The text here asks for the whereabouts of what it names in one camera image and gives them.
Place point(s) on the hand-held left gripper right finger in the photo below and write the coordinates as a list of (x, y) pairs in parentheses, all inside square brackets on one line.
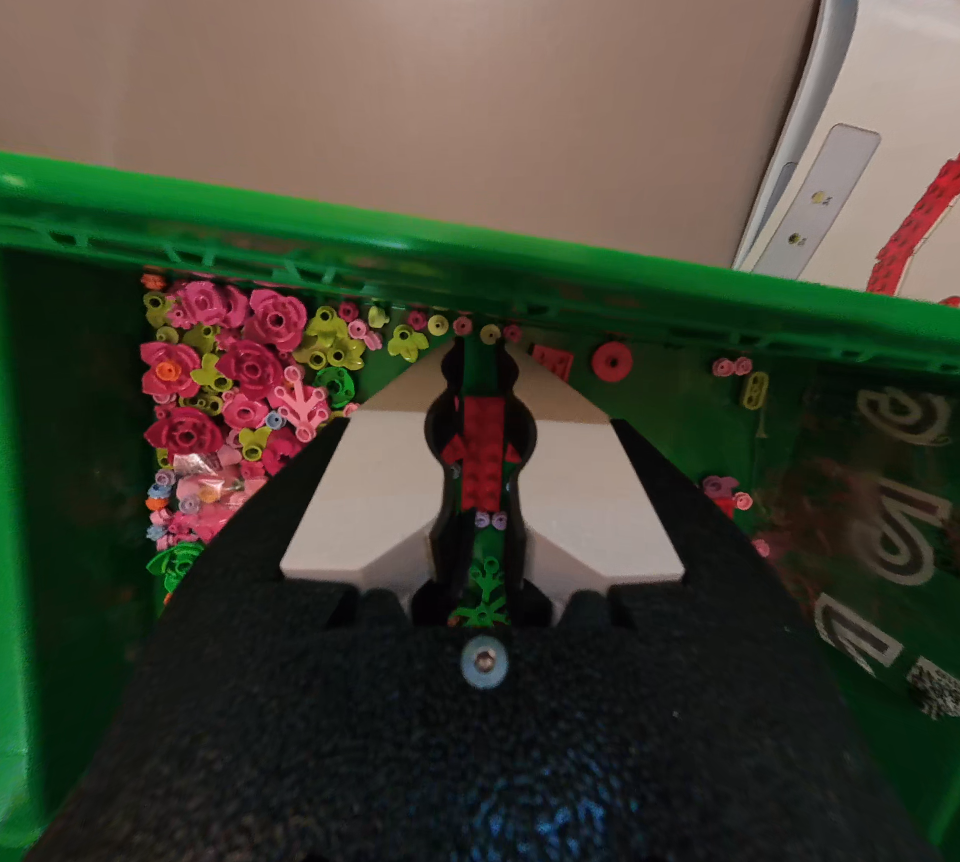
[(600, 502)]

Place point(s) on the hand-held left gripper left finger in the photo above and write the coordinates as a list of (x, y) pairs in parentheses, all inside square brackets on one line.
[(360, 494)]

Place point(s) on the long red lego plate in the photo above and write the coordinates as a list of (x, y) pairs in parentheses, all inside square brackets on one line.
[(484, 449)]

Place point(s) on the green plastic bin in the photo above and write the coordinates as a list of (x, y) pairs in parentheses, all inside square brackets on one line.
[(450, 262)]

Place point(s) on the lime lego link piece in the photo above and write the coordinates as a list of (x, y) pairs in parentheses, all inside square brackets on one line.
[(754, 391)]

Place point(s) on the purple lego stud pair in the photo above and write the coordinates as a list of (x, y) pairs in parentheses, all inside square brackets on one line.
[(491, 521)]

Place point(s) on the pink and red lego cluster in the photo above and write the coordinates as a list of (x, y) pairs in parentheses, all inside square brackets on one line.
[(724, 494)]

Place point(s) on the round red lego piece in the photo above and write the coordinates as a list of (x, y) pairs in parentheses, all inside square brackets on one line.
[(611, 361)]

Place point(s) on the green lego leaf piece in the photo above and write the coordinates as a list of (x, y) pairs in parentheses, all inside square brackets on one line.
[(486, 588)]

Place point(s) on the square red lego plate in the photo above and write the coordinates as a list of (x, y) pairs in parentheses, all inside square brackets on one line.
[(553, 362)]

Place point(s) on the lime lego flower piece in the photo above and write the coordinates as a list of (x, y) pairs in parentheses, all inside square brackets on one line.
[(405, 343)]

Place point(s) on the pile of lego flower pieces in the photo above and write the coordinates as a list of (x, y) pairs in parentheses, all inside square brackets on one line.
[(247, 359)]

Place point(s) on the lime lego round stud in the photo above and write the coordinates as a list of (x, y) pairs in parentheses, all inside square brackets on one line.
[(438, 325), (490, 334)]

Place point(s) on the pink lego stud pair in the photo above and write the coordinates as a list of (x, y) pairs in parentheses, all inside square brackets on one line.
[(732, 367)]

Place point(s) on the clear printed plastic bag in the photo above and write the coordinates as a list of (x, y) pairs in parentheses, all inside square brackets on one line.
[(900, 539)]

